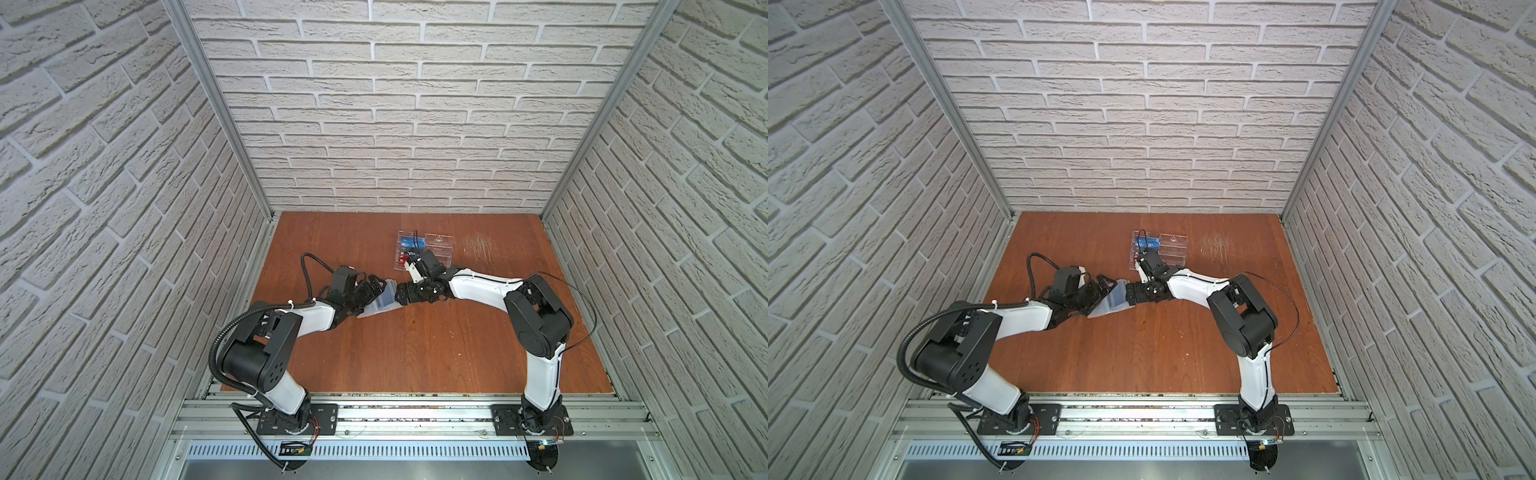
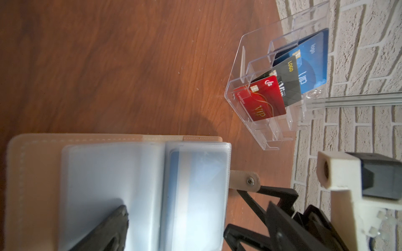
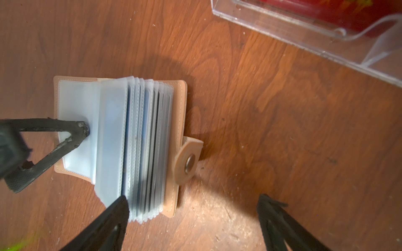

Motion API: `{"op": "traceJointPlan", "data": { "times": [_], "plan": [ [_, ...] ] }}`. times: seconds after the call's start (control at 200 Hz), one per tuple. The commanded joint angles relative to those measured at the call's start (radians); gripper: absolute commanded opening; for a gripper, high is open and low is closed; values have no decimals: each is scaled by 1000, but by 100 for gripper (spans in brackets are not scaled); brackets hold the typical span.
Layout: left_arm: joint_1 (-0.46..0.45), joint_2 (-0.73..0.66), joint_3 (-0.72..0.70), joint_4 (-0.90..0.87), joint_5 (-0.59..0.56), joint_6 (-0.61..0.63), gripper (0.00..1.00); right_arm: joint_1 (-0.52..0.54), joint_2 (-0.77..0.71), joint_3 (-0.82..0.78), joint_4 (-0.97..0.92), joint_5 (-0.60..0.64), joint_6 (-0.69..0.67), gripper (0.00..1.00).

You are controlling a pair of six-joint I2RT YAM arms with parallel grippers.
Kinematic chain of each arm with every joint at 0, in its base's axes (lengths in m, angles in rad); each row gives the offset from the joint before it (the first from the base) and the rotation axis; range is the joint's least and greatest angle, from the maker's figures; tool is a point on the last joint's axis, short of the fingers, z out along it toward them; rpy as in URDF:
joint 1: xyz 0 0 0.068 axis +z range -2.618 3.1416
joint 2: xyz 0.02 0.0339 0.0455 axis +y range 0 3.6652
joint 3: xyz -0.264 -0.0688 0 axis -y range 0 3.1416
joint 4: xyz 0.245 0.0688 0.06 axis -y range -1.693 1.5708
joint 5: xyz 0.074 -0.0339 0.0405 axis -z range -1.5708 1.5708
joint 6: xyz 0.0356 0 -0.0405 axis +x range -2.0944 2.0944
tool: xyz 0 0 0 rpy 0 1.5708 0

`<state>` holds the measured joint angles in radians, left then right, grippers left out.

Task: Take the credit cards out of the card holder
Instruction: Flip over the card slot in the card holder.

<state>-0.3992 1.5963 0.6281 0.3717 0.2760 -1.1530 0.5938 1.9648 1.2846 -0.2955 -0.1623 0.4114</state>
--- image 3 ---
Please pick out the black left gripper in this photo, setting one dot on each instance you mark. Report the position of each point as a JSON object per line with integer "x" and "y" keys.
{"x": 16, "y": 170}

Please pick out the red VIP card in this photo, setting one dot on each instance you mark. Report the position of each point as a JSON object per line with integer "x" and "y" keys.
{"x": 353, "y": 15}

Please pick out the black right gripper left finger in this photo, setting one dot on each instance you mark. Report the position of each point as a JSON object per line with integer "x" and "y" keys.
{"x": 106, "y": 232}

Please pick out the clear acrylic card organizer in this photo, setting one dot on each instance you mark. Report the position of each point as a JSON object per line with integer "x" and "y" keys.
{"x": 375, "y": 51}

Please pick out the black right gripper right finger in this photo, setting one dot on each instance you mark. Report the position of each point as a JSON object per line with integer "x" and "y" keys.
{"x": 281, "y": 232}

